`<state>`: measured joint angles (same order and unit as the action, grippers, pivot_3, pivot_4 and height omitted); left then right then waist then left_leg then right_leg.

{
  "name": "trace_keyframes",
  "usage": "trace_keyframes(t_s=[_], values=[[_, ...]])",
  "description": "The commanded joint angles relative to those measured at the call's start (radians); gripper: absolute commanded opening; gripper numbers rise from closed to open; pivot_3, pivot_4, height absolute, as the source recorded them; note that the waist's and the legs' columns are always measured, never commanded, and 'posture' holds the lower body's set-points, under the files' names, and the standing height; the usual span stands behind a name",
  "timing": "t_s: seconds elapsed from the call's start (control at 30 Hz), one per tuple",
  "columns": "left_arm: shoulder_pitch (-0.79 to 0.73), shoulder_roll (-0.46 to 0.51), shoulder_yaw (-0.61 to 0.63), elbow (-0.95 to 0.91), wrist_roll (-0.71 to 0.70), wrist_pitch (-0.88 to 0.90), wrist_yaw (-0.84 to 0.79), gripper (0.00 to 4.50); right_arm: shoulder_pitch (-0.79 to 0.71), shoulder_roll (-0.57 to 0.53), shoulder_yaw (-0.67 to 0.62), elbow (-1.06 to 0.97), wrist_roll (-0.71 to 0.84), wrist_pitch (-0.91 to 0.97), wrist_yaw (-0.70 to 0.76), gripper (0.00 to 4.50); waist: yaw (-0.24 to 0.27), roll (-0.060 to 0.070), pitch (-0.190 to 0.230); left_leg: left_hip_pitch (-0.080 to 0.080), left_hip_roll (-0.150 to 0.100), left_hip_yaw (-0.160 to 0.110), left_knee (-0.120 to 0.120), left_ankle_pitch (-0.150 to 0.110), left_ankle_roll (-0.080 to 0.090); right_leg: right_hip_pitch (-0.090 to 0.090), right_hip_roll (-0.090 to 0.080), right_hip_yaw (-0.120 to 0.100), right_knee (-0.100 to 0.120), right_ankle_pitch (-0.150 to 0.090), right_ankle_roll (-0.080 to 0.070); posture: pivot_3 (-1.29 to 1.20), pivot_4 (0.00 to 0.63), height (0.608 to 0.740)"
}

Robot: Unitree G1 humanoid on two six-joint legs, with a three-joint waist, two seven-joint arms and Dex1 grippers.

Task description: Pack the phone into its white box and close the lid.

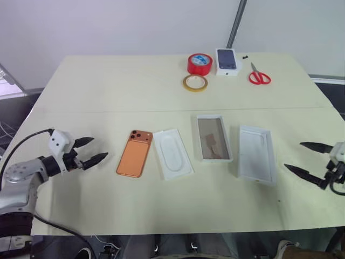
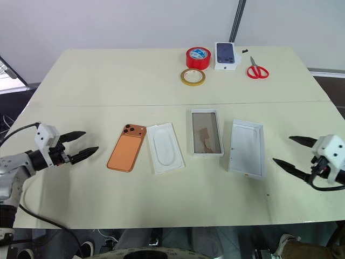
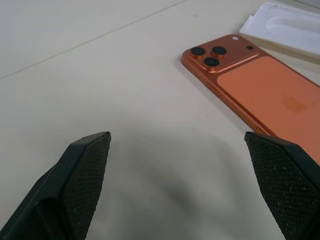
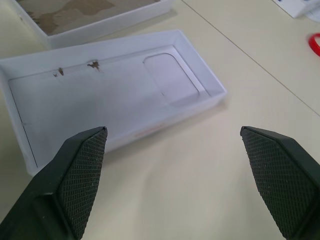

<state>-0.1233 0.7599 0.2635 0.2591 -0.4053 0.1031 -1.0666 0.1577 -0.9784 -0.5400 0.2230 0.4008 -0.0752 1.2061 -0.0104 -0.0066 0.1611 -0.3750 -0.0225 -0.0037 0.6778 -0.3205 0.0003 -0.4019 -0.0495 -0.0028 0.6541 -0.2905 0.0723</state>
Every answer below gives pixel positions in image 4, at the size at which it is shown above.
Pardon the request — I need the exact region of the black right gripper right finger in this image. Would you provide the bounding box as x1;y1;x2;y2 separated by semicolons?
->
240;125;320;240

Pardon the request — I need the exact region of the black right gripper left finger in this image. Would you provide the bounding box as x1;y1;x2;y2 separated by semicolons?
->
0;126;109;240

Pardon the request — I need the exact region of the white printed carton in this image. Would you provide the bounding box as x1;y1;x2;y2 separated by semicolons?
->
271;0;320;19

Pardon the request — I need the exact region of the red ring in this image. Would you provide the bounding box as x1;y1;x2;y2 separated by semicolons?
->
307;32;320;58

